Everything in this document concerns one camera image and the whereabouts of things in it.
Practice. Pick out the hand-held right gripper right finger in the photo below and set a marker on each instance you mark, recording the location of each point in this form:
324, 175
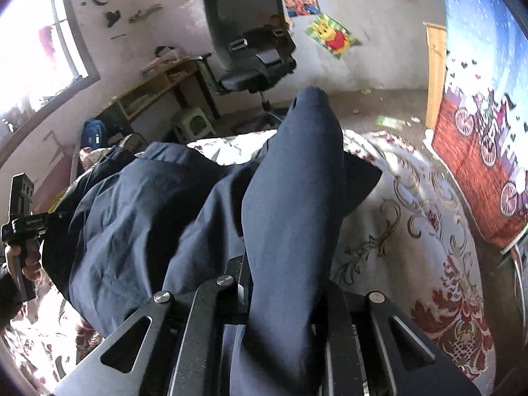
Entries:
342, 317

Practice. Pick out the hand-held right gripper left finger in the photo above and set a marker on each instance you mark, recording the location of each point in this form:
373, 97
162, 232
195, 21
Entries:
235, 272

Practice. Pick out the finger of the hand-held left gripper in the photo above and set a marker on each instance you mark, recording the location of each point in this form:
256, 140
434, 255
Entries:
37, 220

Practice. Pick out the navy blue jacket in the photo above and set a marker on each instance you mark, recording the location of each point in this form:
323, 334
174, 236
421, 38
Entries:
288, 198

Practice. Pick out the person's left forearm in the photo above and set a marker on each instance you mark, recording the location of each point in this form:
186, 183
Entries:
8, 301

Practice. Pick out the person's left hand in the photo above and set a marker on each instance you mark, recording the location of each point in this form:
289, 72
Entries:
31, 272

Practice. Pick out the blue backpack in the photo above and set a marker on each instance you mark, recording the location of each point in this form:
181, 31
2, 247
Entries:
94, 132

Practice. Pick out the window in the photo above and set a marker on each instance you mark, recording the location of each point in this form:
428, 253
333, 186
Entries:
33, 57

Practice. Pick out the red hanging cloth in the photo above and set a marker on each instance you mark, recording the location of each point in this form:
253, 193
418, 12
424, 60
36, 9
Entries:
47, 43

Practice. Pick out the green plastic stool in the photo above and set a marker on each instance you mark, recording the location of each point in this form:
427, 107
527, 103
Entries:
194, 123

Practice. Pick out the wooden desk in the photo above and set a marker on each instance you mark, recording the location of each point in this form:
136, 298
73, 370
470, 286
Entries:
165, 78

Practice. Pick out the desk clutter pile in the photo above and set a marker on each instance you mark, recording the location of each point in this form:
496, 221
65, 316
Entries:
165, 57

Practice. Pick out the green white wrapper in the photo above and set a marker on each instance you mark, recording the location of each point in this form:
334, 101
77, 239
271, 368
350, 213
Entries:
390, 122

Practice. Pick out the yellow bear poster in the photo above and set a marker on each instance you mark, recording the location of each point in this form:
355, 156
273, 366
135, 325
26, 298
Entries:
332, 35

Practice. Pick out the black office chair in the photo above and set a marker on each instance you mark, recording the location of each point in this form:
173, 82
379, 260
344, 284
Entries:
243, 12

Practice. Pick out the blue printed cloth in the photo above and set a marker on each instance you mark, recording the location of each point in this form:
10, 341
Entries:
482, 90

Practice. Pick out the dark wall ornament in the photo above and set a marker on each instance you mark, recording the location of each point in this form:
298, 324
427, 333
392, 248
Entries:
144, 13
112, 17

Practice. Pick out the wooden post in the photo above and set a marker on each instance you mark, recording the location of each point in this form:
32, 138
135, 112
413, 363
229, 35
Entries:
435, 74

